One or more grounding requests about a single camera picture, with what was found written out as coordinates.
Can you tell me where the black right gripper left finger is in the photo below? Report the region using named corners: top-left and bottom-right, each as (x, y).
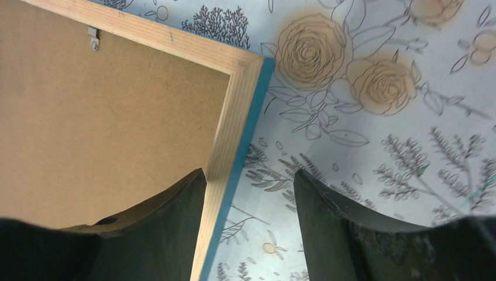
top-left (1, 169), bottom-right (206, 280)

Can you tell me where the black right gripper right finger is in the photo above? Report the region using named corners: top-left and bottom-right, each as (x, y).
top-left (294, 169), bottom-right (495, 280)

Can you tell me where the floral tablecloth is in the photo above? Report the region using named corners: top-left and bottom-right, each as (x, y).
top-left (104, 1), bottom-right (495, 280)

